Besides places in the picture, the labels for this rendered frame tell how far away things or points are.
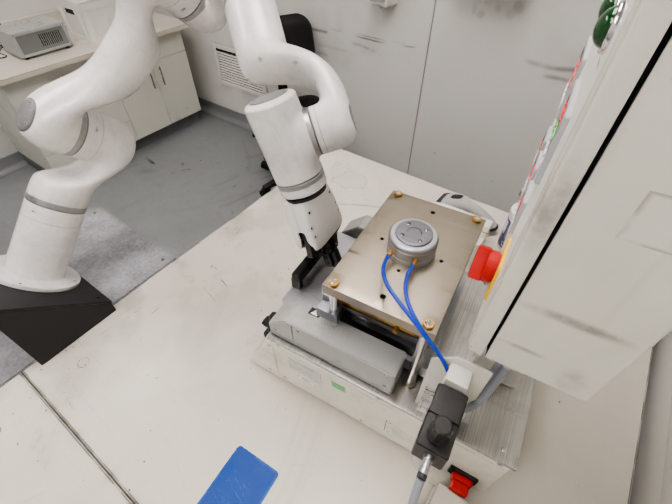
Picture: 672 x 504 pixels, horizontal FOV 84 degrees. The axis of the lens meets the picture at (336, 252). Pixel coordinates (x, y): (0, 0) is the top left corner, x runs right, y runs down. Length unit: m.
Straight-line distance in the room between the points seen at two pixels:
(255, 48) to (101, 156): 0.52
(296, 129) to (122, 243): 0.84
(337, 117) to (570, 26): 1.54
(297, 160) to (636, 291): 0.45
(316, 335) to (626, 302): 0.44
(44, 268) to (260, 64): 0.70
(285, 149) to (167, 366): 0.60
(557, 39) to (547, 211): 1.73
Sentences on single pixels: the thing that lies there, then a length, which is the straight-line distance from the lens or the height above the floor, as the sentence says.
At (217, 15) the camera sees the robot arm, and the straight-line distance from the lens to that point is 0.93.
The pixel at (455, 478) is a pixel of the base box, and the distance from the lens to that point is 0.80.
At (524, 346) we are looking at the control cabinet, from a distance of 0.45.
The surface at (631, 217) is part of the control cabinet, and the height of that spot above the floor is 1.38.
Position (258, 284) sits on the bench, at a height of 0.75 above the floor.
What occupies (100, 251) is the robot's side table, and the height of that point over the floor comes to 0.75.
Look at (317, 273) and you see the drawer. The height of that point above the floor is 0.97.
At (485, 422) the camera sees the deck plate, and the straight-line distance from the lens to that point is 0.71.
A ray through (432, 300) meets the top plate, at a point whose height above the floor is 1.11.
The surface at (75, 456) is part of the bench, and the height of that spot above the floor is 0.75.
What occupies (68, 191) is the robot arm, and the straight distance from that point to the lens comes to 1.05.
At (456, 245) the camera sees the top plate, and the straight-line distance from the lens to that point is 0.66.
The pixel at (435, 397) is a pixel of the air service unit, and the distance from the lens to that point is 0.52.
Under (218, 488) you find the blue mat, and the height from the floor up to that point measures 0.75.
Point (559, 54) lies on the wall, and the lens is 2.05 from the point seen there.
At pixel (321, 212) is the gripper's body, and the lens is 0.66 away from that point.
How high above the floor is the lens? 1.56
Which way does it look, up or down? 46 degrees down
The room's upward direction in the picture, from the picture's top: straight up
